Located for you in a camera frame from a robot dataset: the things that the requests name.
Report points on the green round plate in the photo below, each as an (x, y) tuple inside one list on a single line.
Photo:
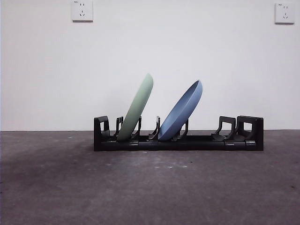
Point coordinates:
[(138, 105)]

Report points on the blue round plate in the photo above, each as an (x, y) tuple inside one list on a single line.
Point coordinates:
[(180, 112)]

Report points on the black plate rack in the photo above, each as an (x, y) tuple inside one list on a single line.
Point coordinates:
[(199, 145)]

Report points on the white wall socket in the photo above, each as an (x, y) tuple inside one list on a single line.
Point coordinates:
[(82, 11), (284, 12)]

